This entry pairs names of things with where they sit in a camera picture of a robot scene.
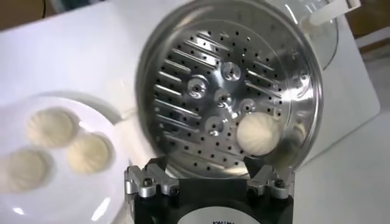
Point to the stainless steel steamer basket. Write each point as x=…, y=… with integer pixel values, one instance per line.
x=198, y=61

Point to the white round plate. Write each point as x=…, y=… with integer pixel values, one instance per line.
x=61, y=198

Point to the white steamed baozi bun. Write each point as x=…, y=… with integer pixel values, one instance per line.
x=88, y=153
x=258, y=134
x=50, y=128
x=26, y=170

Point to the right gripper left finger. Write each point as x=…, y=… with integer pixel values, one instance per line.
x=152, y=176

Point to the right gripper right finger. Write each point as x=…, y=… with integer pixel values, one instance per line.
x=266, y=179

